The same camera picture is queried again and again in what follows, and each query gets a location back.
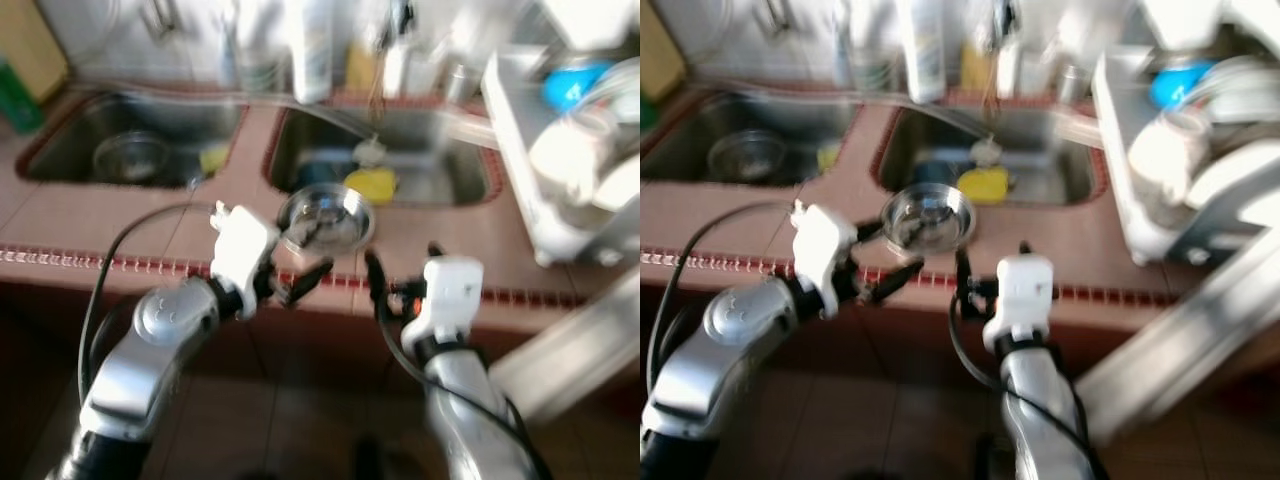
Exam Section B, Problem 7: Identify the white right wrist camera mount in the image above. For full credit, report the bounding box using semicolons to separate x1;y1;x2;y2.
982;255;1056;351
402;257;486;346

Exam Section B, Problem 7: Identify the grey diagonal bar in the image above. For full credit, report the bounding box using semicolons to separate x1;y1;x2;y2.
1075;225;1280;446

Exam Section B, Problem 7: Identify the white plastic dish rack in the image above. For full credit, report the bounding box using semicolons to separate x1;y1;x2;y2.
480;45;640;269
1090;45;1280;269

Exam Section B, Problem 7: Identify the chrome kitchen faucet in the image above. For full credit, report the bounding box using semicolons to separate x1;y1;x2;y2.
385;0;421;46
990;0;1026;46

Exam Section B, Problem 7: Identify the steel sink basin with strainer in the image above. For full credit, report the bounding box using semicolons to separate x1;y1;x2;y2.
15;90;246;191
640;90;856;189

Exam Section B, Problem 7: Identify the white floral ceramic bowl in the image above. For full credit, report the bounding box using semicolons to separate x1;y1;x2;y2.
1190;60;1280;126
578;60;640;126

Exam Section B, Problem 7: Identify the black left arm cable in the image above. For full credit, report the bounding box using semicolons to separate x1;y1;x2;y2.
78;203;216;401
645;203;796;401

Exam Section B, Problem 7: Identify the white ceramic jug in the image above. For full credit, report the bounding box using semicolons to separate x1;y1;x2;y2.
1128;108;1216;206
527;105;621;206

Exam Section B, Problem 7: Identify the white hose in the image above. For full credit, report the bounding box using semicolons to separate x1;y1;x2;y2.
690;80;991;141
70;80;376;141

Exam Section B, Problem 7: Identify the plain white bowl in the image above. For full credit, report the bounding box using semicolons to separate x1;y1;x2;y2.
1185;140;1280;226
590;155;640;211

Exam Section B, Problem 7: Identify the stainless steel bowl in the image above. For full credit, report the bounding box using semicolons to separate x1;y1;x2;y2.
277;183;377;256
880;183;977;256

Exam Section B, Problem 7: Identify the white plastic cup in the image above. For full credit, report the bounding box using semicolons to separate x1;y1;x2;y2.
998;40;1051;98
382;40;441;98

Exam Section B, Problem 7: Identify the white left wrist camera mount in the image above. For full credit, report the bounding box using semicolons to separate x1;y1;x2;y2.
790;200;859;321
208;203;281;319

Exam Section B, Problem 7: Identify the yellow plastic bowl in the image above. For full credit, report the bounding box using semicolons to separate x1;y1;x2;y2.
343;167;399;206
955;167;1013;206

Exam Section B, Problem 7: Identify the small steel cup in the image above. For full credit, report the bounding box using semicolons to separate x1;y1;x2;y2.
445;62;481;106
1058;62;1091;106

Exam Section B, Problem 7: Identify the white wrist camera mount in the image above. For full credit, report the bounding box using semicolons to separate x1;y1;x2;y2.
208;203;281;319
790;200;859;321
982;255;1056;351
402;257;486;346

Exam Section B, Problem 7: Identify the wooden cutting board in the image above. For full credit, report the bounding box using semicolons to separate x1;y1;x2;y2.
0;0;69;101
640;0;673;101

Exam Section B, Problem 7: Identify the blue plastic bowl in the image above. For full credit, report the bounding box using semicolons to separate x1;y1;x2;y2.
1148;62;1216;111
542;62;613;113

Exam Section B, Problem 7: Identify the teal mug with white rabbit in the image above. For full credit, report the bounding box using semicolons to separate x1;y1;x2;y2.
912;155;959;191
295;155;349;193

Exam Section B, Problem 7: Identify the steel sink basin with cutlery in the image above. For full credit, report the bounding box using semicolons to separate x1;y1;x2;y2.
265;103;506;209
872;103;1109;209

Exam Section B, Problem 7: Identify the white plastic cutlery holder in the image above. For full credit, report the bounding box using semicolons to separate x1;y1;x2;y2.
540;0;640;51
1140;0;1280;51

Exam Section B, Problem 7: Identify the steel mesh strainer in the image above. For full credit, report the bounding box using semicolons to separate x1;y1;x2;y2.
92;130;173;183
705;130;786;183

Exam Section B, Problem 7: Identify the white detergent bottle yellow cap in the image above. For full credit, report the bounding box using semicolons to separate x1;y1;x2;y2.
290;0;336;104
895;0;946;104

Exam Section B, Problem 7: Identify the grey wall tap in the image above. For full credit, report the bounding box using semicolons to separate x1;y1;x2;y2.
140;0;186;41
765;0;801;36

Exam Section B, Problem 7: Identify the yellow scouring sponge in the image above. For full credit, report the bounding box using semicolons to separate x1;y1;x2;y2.
962;42;996;93
345;42;381;93

